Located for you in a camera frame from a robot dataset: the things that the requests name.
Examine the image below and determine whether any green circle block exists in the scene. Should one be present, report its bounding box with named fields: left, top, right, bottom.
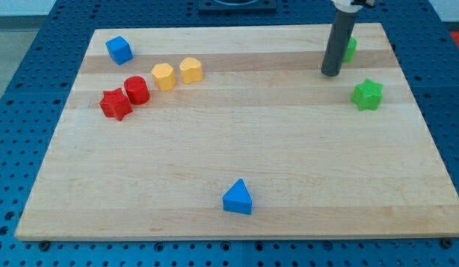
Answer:
left=343, top=37, right=357, bottom=63

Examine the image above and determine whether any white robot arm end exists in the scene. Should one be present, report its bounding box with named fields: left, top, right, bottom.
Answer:
left=331, top=0, right=378, bottom=13

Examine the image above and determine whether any wooden board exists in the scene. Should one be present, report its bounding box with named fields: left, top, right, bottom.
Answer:
left=16, top=23, right=459, bottom=242

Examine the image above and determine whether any blue triangle block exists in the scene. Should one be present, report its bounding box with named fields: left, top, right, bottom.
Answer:
left=222, top=179, right=253, bottom=215

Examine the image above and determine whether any yellow hexagon block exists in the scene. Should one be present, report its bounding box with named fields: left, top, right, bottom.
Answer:
left=151, top=63, right=176, bottom=91

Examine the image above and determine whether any red cylinder block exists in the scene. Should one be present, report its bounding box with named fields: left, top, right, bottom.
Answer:
left=124, top=76, right=151, bottom=105

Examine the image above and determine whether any red star block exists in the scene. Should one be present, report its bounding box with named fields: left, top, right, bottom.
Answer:
left=99, top=88, right=133, bottom=121

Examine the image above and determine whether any blue cube block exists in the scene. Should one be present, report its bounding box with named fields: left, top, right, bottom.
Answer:
left=105, top=36, right=133, bottom=65

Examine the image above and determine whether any green star block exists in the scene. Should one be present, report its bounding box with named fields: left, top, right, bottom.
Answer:
left=351, top=79, right=383, bottom=111

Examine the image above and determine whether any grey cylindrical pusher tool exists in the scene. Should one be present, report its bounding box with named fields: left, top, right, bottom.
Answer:
left=321, top=10, right=357, bottom=77

